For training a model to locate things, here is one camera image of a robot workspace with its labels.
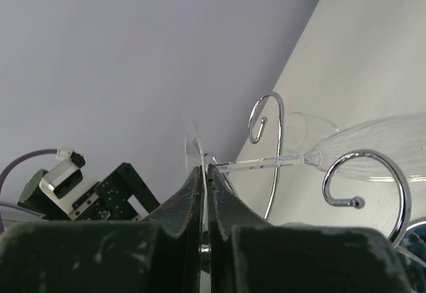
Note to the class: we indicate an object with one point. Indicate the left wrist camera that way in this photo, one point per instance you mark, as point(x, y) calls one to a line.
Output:
point(62, 193)

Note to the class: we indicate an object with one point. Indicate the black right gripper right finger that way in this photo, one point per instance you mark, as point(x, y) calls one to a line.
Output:
point(250, 255)

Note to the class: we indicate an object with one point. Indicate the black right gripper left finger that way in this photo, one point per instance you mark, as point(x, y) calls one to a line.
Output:
point(160, 253)

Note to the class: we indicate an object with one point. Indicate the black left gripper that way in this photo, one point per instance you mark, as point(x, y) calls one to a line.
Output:
point(109, 199)

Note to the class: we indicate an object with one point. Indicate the ribbed clear flute glass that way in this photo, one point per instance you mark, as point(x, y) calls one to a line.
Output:
point(302, 131)

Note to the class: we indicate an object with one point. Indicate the chrome wire glass rack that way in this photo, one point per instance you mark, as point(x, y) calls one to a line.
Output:
point(405, 203)

